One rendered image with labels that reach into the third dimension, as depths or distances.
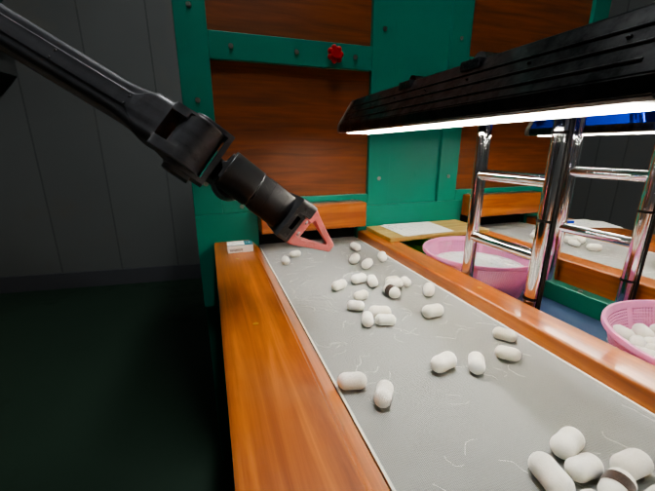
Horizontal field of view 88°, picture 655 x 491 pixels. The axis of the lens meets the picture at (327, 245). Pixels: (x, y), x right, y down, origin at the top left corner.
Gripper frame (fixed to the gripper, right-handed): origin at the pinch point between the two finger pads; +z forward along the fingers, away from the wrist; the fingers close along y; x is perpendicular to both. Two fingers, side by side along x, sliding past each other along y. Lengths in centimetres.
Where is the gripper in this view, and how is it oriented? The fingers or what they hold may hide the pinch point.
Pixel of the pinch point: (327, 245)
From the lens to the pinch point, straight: 55.3
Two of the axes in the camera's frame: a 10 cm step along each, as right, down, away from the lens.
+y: -3.1, -2.4, 9.2
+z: 7.3, 5.6, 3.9
